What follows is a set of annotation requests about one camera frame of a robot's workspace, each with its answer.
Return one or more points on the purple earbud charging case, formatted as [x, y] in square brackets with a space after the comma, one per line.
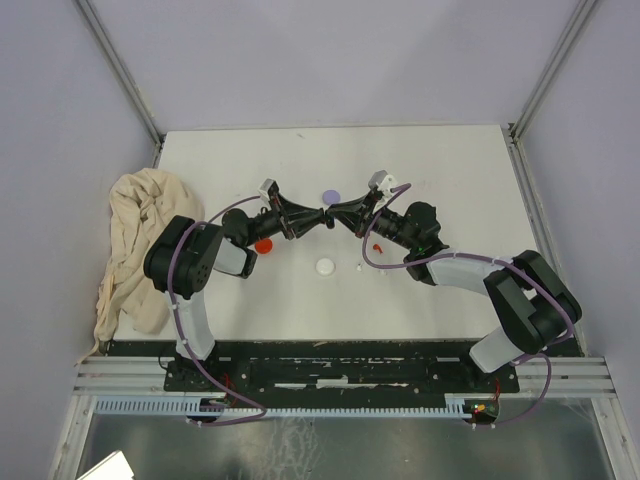
[331, 197]

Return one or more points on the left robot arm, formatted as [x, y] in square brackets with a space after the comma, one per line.
[186, 253]

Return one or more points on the aluminium corner post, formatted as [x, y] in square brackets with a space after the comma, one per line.
[99, 32]
[575, 27]

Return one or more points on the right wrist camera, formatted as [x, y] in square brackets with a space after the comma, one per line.
[383, 182]

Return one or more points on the white earbud charging case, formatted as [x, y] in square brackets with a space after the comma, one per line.
[325, 267]

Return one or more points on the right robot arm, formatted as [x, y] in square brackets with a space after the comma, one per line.
[534, 307]

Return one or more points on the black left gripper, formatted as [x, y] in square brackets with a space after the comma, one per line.
[288, 213]

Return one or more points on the right aluminium corner post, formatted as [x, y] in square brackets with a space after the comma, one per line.
[575, 27]

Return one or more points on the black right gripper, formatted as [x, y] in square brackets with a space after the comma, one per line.
[345, 212]

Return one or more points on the white paper sheet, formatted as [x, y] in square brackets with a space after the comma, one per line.
[113, 467]

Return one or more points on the left aluminium corner post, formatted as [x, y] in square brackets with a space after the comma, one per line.
[99, 32]

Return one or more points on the cream crumpled cloth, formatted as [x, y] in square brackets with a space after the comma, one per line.
[142, 205]

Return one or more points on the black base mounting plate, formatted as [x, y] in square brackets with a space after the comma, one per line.
[356, 383]

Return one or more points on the orange earbud charging case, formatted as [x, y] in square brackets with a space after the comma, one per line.
[263, 246]

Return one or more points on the aluminium frame rail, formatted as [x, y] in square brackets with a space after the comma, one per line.
[561, 377]

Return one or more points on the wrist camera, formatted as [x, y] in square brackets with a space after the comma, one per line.
[383, 182]
[268, 189]

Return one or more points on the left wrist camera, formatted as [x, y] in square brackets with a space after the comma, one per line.
[268, 189]

